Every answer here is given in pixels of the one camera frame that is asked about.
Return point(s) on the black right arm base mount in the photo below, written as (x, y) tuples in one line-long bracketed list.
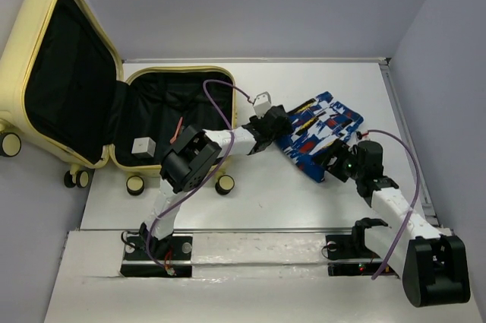
[(347, 253)]

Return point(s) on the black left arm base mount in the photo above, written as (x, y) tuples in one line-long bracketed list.
[(173, 260)]

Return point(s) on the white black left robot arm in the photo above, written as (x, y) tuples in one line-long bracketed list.
[(196, 155)]

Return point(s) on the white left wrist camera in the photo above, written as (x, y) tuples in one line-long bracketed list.
[(262, 103)]

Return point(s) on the yellow hard-shell suitcase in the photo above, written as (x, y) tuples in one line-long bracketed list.
[(63, 89)]

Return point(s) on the blue patterned cloth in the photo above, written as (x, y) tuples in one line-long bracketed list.
[(316, 124)]

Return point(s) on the silver cosmetic box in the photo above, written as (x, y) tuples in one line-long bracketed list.
[(143, 148)]

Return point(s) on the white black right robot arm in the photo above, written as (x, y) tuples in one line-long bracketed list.
[(431, 265)]

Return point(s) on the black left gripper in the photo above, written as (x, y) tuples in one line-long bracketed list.
[(284, 130)]

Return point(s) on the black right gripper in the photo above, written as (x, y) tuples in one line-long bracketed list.
[(339, 149)]

